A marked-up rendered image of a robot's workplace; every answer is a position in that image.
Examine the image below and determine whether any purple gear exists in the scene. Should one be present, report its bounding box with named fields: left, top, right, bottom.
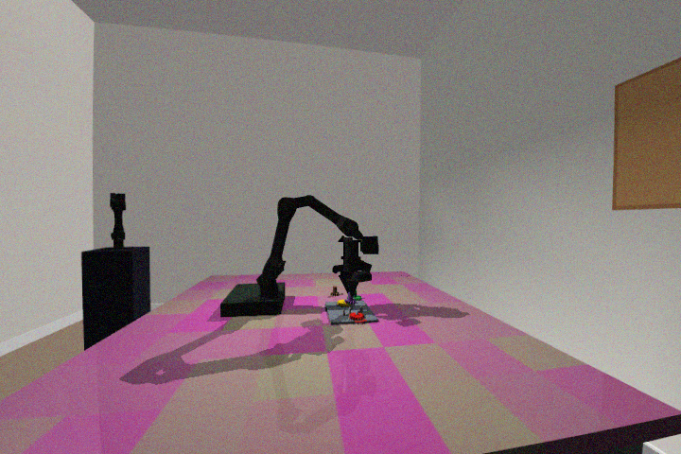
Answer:
left=345, top=291, right=357, bottom=305

